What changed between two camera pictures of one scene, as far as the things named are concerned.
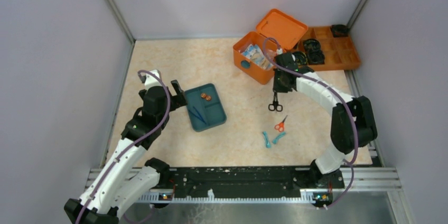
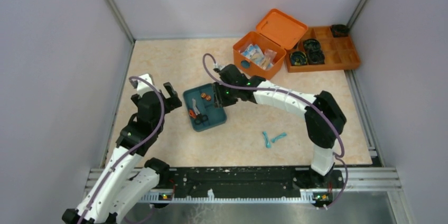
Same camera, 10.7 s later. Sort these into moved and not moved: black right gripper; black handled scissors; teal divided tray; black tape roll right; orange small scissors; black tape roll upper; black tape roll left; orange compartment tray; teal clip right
Moved: black right gripper; orange small scissors; black handled scissors
Not moved: black tape roll right; teal clip right; black tape roll upper; black tape roll left; orange compartment tray; teal divided tray
